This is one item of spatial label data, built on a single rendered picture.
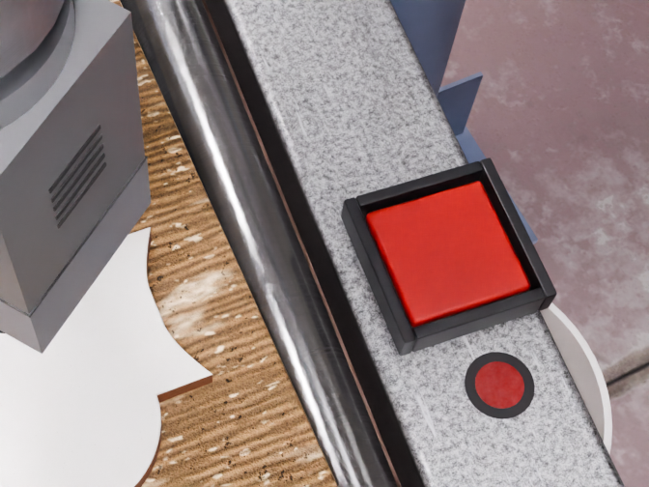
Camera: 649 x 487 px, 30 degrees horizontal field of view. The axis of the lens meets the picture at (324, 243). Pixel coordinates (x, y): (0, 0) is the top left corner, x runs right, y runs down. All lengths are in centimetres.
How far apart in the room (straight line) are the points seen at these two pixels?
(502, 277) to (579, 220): 113
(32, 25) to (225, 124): 32
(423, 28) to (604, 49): 65
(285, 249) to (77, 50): 27
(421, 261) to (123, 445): 16
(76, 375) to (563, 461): 21
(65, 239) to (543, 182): 138
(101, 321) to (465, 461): 17
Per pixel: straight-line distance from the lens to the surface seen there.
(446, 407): 55
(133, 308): 52
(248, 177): 58
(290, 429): 51
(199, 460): 51
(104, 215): 37
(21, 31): 28
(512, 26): 184
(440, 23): 125
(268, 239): 56
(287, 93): 61
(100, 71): 32
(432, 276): 55
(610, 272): 166
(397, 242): 56
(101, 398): 51
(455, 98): 160
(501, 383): 56
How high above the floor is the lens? 142
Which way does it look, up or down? 63 degrees down
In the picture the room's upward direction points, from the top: 10 degrees clockwise
